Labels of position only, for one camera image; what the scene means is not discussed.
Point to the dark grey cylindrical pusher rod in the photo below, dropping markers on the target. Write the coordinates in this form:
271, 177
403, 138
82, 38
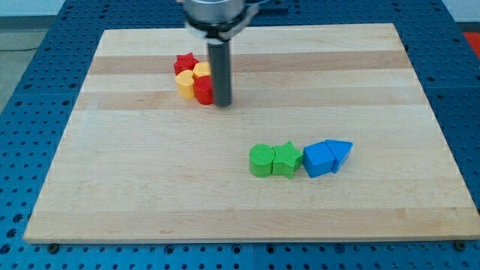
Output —
219, 58

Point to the red circle block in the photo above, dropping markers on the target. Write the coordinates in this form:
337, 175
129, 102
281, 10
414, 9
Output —
203, 90

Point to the green circle block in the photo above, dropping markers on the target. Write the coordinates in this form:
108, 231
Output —
261, 157

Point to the yellow hexagon block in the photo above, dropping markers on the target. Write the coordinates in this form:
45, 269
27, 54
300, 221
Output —
201, 69

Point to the red star block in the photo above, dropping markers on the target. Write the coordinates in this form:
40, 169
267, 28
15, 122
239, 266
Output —
185, 62

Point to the yellow heart block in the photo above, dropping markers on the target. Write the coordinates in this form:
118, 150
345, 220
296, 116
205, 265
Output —
185, 84

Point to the green star block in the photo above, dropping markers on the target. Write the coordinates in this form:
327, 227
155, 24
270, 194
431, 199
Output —
287, 159

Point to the light wooden board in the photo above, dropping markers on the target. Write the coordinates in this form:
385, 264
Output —
138, 163

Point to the blue cube block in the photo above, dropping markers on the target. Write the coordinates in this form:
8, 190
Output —
318, 159

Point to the blue triangle block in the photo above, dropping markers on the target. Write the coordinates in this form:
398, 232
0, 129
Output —
341, 151

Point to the red object at edge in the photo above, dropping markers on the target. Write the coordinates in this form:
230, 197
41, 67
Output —
473, 39

